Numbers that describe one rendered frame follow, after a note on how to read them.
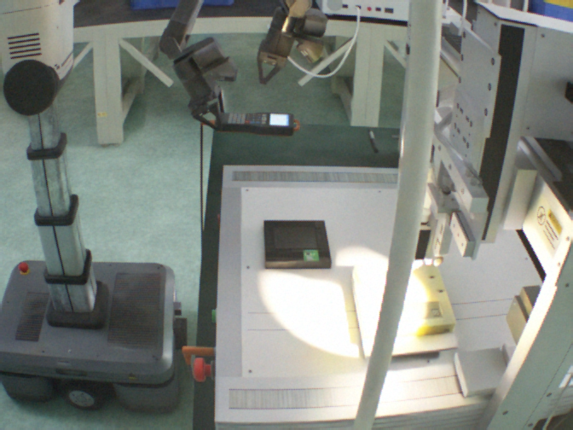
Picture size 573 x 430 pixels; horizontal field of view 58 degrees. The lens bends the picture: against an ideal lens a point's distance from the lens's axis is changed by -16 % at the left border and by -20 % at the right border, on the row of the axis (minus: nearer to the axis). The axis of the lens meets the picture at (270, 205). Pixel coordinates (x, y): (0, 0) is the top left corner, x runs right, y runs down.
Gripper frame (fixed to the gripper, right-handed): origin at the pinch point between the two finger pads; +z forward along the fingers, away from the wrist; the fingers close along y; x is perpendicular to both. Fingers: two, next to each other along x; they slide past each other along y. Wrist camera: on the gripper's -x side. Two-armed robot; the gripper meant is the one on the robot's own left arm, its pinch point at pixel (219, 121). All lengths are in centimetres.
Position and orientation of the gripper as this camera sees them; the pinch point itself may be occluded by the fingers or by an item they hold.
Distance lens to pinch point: 152.3
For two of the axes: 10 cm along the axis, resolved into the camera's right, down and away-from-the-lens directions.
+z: 4.7, 7.5, 4.7
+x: -8.8, 3.8, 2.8
